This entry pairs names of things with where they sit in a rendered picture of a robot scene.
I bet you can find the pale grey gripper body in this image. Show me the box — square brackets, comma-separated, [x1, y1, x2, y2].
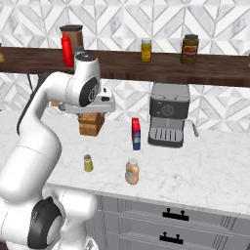
[59, 96, 117, 115]

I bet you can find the olive shaker with brown cap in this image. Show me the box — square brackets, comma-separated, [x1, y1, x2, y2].
[83, 153, 95, 174]

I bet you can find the red ketchup bottle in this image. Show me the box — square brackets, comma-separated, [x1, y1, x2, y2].
[61, 31, 75, 68]

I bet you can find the orange condiment bottle, white cap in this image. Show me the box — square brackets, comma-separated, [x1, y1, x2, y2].
[124, 157, 141, 187]

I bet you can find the wooden knife block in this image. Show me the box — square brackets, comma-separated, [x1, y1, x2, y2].
[77, 111, 105, 138]

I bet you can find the red and blue box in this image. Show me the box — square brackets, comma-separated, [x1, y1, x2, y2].
[131, 117, 143, 151]

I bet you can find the brown canister with dark lid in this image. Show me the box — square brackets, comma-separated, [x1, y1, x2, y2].
[59, 24, 85, 56]

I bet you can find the yellow jar with pale lid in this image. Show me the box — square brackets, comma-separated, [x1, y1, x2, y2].
[140, 38, 153, 63]

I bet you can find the grey coffee machine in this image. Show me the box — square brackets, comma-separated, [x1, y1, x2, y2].
[147, 82, 200, 148]

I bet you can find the olive jar with dark lid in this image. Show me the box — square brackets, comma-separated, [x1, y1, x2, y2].
[180, 33, 200, 65]

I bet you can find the grey drawer front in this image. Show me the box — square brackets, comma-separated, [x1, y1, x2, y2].
[103, 229, 250, 250]
[101, 195, 250, 238]

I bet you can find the dark wooden wall shelf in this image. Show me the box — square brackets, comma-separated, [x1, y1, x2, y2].
[0, 46, 250, 89]

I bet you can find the black drawer handle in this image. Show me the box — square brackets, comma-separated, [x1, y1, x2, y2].
[158, 230, 185, 245]
[162, 207, 190, 222]

